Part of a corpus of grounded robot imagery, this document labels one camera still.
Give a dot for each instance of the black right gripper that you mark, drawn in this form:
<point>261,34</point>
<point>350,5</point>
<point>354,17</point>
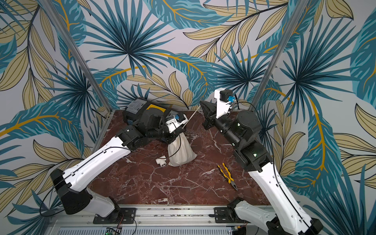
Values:
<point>213,118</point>

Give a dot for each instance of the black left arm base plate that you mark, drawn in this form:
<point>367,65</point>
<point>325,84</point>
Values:
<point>118,216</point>

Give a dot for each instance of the right aluminium corner post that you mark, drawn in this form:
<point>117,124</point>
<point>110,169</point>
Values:
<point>285,35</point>

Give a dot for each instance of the white bag drawstring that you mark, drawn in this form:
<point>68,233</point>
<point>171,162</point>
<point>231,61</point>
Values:
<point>192,116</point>

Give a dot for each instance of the yellow black pliers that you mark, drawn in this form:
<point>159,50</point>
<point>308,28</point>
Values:
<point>227,175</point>

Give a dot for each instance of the white cloth soil bag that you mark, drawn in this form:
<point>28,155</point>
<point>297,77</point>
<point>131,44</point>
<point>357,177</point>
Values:
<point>180,151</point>

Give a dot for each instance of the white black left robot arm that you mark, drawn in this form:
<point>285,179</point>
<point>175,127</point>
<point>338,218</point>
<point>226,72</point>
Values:
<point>71,184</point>

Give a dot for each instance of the aluminium corner post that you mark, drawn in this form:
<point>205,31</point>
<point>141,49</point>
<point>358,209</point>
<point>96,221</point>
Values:
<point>55,18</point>
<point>285,35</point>

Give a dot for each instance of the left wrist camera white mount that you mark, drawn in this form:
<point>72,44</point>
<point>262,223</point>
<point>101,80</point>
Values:
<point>176,121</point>

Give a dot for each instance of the left aluminium corner post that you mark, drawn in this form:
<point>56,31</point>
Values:
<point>55,18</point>

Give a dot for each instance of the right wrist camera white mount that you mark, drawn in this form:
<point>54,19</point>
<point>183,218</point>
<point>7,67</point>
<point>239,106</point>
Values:
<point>225,99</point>

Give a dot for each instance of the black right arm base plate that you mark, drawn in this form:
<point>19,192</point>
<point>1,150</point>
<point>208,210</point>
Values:
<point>226,215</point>

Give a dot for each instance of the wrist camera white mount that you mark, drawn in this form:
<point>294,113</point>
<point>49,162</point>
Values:
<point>225,99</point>
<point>176,121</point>

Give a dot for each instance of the white PVC tee fitting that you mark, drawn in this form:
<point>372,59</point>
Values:
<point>161,161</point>

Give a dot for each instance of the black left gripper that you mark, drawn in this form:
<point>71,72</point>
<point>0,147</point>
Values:
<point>174,134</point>

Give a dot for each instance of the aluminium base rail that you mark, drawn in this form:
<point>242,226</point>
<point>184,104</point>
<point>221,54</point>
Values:
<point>155,220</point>

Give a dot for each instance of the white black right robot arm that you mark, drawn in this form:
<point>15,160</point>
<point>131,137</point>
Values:
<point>288,218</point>

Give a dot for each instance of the black yellow plastic toolbox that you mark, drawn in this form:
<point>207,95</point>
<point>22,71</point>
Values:
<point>147,115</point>

